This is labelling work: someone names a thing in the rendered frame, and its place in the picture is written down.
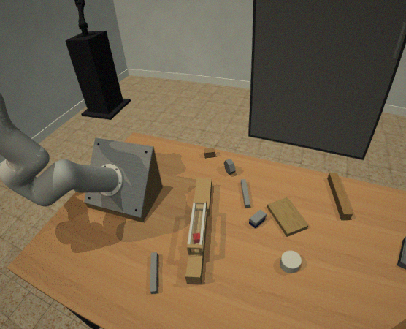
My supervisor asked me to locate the brown wooden batten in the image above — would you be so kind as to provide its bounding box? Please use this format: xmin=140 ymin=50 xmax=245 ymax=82
xmin=327 ymin=173 xmax=353 ymax=220

